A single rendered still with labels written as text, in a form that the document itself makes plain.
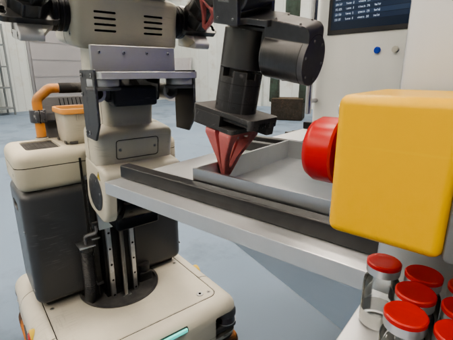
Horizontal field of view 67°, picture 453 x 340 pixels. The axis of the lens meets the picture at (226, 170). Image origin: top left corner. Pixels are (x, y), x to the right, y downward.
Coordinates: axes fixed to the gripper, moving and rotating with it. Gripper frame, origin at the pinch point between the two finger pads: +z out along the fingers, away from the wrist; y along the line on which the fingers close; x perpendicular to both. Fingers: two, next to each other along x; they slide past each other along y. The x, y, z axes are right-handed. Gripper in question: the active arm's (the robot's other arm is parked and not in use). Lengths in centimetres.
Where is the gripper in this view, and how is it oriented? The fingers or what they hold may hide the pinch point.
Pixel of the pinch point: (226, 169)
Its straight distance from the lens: 51.1
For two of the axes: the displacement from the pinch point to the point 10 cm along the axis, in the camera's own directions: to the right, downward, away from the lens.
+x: 6.3, -2.1, 7.4
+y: 7.6, 3.4, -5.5
